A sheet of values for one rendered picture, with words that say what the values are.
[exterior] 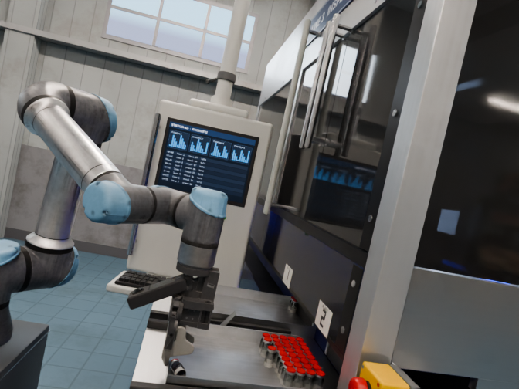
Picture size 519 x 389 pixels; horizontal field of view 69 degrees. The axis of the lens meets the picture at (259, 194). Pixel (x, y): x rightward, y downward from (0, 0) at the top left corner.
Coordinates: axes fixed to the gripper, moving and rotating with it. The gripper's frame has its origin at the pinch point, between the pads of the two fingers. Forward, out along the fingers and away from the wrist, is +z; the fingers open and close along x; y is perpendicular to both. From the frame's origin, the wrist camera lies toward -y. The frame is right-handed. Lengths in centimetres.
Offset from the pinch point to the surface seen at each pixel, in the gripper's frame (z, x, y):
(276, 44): -203, 388, 65
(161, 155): -40, 91, -16
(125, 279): 9, 71, -18
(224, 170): -39, 88, 11
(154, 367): 3.5, 2.5, -1.4
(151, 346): 3.5, 11.2, -2.8
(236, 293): 2, 54, 22
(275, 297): 1, 54, 36
